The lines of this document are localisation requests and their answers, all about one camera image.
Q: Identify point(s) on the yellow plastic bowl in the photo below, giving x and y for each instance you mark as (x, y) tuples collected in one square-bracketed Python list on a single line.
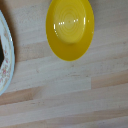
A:
[(70, 30)]

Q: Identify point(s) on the white floral rimmed plate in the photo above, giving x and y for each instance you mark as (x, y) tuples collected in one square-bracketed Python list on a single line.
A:
[(7, 66)]

